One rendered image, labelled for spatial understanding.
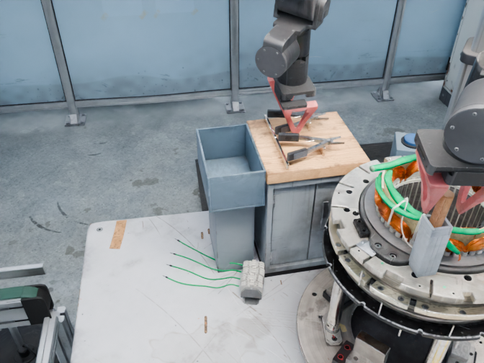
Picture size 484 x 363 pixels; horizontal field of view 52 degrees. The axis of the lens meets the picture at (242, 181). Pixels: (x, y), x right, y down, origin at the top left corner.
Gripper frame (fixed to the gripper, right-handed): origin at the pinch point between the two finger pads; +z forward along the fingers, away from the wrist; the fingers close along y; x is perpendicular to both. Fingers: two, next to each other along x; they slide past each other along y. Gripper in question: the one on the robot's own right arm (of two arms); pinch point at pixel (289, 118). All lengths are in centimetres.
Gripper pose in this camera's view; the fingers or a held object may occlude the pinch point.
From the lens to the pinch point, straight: 100.7
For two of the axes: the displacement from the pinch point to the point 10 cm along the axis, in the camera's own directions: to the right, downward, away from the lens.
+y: 2.0, 6.5, -7.3
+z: 0.2, 7.4, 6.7
